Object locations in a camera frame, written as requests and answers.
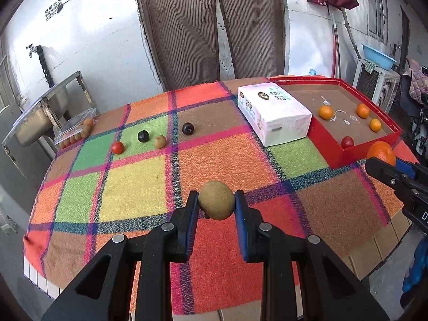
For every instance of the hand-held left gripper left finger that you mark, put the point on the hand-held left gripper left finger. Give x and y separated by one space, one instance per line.
187 227

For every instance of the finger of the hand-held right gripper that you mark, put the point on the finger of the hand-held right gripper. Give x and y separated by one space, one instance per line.
381 171
406 168

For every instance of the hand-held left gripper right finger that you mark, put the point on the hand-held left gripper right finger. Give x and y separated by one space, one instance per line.
242 230

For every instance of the brown kiwi fruit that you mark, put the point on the brown kiwi fruit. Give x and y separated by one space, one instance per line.
160 141
216 204

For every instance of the red tomato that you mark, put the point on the red tomato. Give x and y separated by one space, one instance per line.
117 147
347 141

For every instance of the small orange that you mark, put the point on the small orange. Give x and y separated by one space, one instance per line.
375 124

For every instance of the red cardboard box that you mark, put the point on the red cardboard box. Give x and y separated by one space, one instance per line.
322 148

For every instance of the dark plum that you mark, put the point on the dark plum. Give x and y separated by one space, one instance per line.
143 136
188 128

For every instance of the black scooter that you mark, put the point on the black scooter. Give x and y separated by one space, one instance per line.
413 117

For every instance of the cardboard sheet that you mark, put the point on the cardboard sheet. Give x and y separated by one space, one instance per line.
378 250

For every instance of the colourful plaid blanket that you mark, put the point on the colourful plaid blanket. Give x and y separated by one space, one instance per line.
133 190

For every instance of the white air conditioner unit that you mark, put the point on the white air conditioner unit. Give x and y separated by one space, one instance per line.
384 87

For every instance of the pink quilted cover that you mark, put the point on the pink quilted cover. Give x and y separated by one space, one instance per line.
416 80

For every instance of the green checked cloth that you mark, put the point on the green checked cloth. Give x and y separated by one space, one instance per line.
369 65

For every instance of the blue plastic basin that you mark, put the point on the blue plastic basin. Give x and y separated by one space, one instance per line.
378 57

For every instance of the white tissue pack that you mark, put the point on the white tissue pack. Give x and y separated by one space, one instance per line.
274 113

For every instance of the red and white stick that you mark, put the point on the red and white stick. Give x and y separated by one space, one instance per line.
336 53

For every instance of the wooden pole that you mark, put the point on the wooden pole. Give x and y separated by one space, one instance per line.
349 33

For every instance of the pile of kiwis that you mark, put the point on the pile of kiwis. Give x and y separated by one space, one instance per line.
78 136

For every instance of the clear plastic container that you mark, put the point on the clear plastic container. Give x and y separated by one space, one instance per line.
72 123

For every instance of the white framed window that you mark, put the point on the white framed window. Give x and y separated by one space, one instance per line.
376 13

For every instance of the metal sink on frame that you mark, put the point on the metal sink on frame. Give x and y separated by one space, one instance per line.
33 127

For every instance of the wall faucet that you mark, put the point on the wall faucet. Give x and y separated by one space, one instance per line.
31 49

